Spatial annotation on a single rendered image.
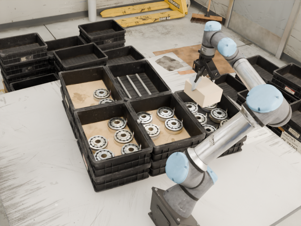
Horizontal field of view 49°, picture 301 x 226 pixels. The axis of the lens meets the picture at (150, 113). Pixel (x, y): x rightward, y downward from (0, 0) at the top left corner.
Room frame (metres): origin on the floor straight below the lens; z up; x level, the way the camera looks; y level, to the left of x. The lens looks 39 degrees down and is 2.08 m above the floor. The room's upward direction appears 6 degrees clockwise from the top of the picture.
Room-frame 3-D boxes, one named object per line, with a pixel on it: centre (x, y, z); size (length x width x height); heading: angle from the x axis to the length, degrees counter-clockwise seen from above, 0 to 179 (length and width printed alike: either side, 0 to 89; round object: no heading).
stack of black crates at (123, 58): (2.78, 0.34, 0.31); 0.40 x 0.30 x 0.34; 126
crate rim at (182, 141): (1.40, -0.08, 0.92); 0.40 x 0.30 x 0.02; 27
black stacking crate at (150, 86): (1.75, 0.10, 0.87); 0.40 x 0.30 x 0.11; 27
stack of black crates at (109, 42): (3.10, 0.57, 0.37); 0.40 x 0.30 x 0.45; 126
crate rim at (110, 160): (1.26, 0.19, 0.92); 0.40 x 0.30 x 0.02; 27
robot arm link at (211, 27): (1.48, -0.25, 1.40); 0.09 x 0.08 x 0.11; 28
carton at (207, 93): (1.46, -0.26, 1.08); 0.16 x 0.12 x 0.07; 36
